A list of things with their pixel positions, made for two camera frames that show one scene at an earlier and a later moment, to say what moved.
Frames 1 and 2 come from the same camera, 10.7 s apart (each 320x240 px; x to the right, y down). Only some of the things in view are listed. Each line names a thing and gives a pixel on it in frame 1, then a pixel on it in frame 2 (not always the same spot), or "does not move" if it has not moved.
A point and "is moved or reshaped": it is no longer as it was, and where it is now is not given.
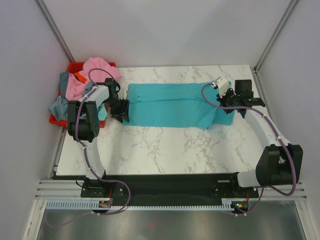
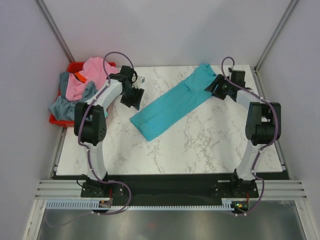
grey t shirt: (59, 106) does not move
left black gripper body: (118, 108) to (130, 97)
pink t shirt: (95, 70) does not move
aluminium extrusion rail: (70, 190) does not move
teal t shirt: (173, 105) is moved or reshaped
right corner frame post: (290, 7) does not move
